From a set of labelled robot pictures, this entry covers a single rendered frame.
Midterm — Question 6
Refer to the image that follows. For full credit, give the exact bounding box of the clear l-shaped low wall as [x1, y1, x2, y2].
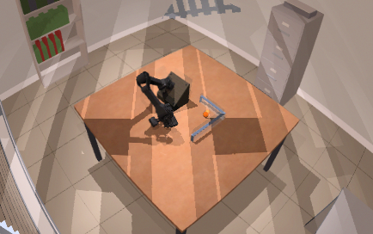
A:
[191, 95, 226, 142]

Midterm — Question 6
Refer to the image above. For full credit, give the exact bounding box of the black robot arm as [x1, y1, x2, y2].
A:
[136, 71, 179, 128]

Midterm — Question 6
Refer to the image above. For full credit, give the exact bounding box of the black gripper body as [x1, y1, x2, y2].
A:
[149, 116, 162, 127]

